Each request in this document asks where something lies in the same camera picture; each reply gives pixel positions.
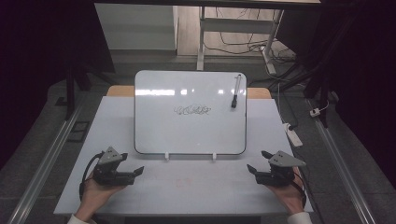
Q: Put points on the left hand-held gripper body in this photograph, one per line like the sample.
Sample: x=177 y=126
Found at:
x=107 y=157

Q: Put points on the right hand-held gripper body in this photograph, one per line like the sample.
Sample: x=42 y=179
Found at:
x=281 y=160

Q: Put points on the white whiteboard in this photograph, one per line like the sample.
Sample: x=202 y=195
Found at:
x=186 y=130

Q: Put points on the grey whiteboard marker black cap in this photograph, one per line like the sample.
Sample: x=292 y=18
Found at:
x=237 y=88

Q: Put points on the person's right hand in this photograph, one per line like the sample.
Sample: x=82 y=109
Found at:
x=288 y=197

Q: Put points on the person's left hand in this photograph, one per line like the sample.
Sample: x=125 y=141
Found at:
x=96 y=196

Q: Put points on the white power strip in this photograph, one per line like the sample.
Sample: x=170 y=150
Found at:
x=292 y=135

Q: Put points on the white whiteboard support clip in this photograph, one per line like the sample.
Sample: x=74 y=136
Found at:
x=214 y=156
x=167 y=156

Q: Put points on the black floor plate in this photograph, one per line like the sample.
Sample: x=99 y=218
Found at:
x=78 y=131

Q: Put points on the small white plug adapter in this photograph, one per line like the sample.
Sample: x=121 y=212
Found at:
x=314 y=112

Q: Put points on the white table mat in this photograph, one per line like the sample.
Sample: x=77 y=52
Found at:
x=193 y=189

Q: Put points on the black metal stand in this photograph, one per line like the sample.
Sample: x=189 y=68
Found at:
x=71 y=90
x=320 y=77

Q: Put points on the white cabinet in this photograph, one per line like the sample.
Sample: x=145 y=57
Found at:
x=137 y=28

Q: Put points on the aluminium floor rail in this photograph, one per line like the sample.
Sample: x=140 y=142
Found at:
x=342 y=168
x=40 y=174

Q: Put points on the white desk frame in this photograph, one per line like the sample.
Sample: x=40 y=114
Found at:
x=236 y=25

